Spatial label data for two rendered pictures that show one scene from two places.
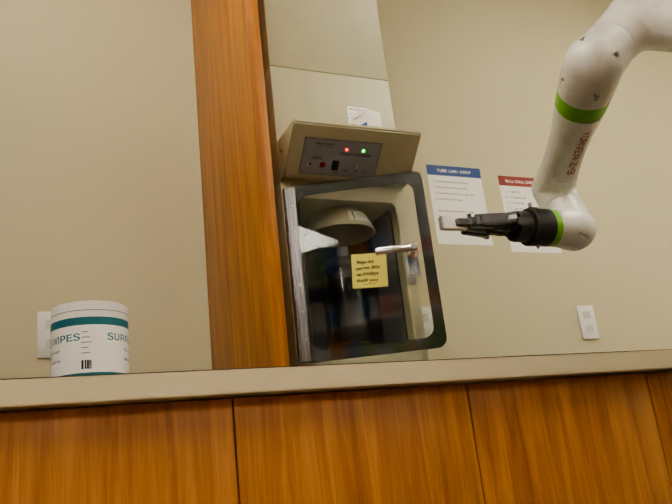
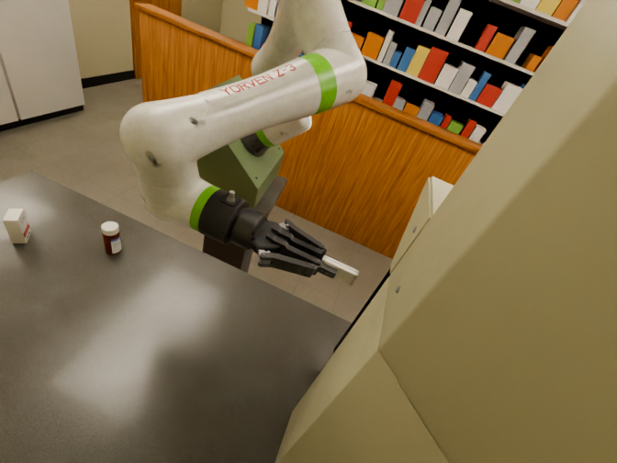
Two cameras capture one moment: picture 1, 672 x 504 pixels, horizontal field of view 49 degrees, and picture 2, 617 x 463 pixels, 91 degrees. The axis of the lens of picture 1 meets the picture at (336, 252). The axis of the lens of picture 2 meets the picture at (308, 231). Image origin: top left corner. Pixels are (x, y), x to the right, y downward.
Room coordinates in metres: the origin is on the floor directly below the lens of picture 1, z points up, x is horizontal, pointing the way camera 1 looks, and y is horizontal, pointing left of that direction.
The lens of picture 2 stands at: (1.98, -0.14, 1.66)
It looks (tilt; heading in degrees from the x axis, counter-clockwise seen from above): 38 degrees down; 210
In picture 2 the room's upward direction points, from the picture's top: 22 degrees clockwise
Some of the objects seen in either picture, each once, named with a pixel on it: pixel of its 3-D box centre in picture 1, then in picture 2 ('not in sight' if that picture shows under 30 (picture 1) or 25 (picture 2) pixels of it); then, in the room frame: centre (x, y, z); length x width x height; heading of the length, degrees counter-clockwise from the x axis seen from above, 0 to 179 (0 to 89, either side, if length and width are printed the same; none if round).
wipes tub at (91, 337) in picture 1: (90, 350); not in sight; (1.26, 0.45, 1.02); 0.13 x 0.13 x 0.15
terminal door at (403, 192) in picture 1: (364, 263); not in sight; (1.52, -0.06, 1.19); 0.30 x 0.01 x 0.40; 88
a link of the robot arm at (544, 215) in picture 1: (534, 225); (227, 216); (1.68, -0.48, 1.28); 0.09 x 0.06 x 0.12; 25
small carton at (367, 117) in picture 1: (367, 126); not in sight; (1.57, -0.11, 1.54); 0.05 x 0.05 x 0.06; 44
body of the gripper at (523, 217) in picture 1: (509, 226); (261, 234); (1.65, -0.42, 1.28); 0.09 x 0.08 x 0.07; 115
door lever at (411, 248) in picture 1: (397, 251); not in sight; (1.49, -0.13, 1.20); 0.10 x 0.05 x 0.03; 88
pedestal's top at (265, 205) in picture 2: not in sight; (241, 186); (1.22, -0.95, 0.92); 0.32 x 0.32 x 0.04; 31
